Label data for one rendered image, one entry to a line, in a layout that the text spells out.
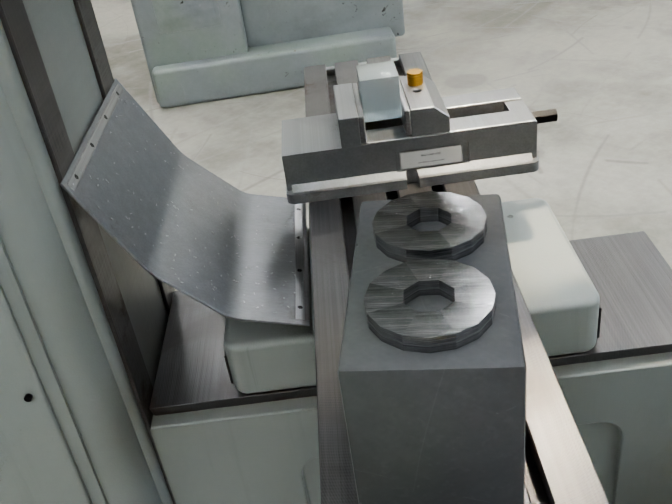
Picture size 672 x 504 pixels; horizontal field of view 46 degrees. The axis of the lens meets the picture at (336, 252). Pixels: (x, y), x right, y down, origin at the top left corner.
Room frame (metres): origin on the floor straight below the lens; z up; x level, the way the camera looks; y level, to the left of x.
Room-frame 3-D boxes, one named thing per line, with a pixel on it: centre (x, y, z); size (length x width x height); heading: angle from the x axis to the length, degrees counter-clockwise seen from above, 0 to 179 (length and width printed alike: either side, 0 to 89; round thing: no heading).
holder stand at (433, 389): (0.48, -0.07, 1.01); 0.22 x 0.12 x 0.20; 170
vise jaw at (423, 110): (1.01, -0.15, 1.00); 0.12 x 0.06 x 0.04; 179
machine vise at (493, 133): (1.01, -0.12, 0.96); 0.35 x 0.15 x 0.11; 89
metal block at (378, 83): (1.01, -0.09, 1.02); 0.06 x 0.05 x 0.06; 179
